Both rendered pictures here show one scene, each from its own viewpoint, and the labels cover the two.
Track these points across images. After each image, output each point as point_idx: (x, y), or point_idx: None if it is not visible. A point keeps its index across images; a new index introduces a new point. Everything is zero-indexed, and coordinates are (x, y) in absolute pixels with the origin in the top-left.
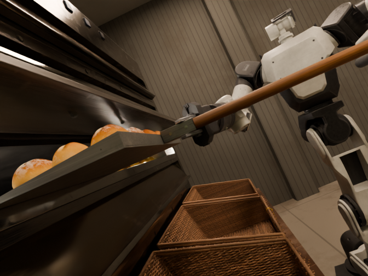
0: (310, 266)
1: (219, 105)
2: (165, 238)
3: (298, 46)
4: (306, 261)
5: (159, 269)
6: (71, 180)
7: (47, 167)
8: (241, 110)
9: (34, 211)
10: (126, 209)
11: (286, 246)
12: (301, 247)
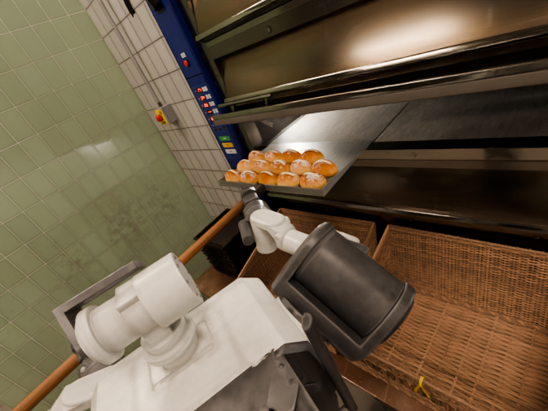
0: (345, 371)
1: (244, 212)
2: (408, 232)
3: None
4: (354, 376)
5: (364, 232)
6: None
7: (250, 159)
8: (254, 238)
9: None
10: (368, 182)
11: None
12: (380, 396)
